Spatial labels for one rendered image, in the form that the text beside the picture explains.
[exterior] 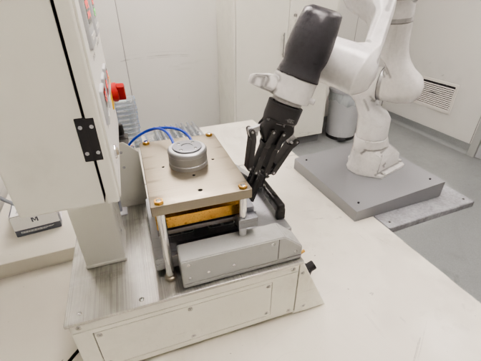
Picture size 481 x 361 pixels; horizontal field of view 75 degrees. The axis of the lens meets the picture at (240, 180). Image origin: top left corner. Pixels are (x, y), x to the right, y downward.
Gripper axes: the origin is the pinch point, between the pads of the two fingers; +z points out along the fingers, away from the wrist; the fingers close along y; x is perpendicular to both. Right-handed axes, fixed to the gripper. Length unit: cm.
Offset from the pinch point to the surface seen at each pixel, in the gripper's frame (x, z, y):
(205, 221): -9.7, 4.3, -13.0
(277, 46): 206, -31, 96
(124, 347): -16.8, 30.3, -24.0
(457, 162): 125, 9, 277
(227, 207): -10.0, 0.4, -9.6
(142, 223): 6.7, 17.9, -21.4
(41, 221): 31, 37, -45
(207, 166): -2.6, -4.2, -13.3
